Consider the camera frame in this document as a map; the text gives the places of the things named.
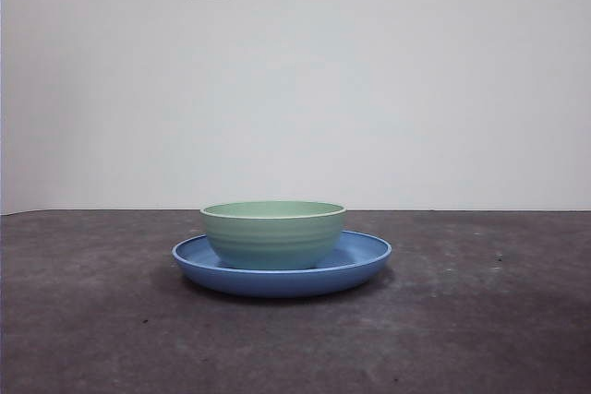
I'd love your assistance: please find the green bowl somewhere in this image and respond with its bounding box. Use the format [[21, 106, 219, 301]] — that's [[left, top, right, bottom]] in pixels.
[[199, 200, 347, 270]]

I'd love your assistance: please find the blue plate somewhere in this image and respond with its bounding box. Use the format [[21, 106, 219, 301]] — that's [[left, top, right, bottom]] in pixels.
[[172, 230, 393, 298]]

